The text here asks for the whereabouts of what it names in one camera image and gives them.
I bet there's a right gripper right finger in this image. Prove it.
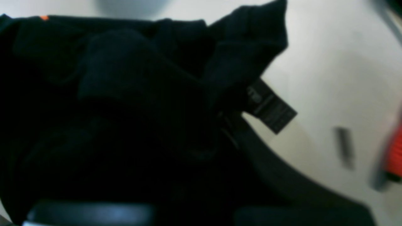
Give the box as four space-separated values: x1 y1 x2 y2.
221 112 376 226

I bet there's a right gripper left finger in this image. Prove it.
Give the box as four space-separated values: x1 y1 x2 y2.
23 201 157 226

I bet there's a black printed t-shirt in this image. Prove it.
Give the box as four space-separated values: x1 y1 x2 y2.
1 0 288 226

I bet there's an orange black tool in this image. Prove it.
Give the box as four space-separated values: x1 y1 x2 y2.
370 110 402 192

